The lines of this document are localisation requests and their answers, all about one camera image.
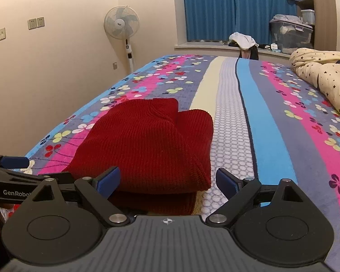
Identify white cloth pile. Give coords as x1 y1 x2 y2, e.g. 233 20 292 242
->
229 32 259 49

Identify cream star-print quilt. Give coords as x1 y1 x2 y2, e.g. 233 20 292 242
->
289 48 340 126

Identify dark hanging clothes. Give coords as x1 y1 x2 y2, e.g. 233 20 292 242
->
238 47 260 61

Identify clear plastic storage box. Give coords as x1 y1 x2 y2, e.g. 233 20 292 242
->
270 14 313 55

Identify white standing fan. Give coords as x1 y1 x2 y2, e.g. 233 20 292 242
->
103 5 140 73

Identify red knit sweater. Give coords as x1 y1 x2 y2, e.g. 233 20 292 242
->
62 98 214 216

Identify wooden shelf unit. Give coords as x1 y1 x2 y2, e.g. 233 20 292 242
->
293 0 338 52

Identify floral striped blanket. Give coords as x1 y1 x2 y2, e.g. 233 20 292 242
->
0 54 340 261

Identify white plastic basket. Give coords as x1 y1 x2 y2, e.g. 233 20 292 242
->
300 9 315 25

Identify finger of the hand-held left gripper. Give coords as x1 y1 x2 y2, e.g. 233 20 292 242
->
0 152 30 170
0 168 75 189

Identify blue curtain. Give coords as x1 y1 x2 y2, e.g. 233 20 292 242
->
182 0 298 44

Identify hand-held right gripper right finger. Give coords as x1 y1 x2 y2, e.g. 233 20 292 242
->
205 167 309 227

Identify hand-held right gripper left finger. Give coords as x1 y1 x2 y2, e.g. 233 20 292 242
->
35 167 131 227

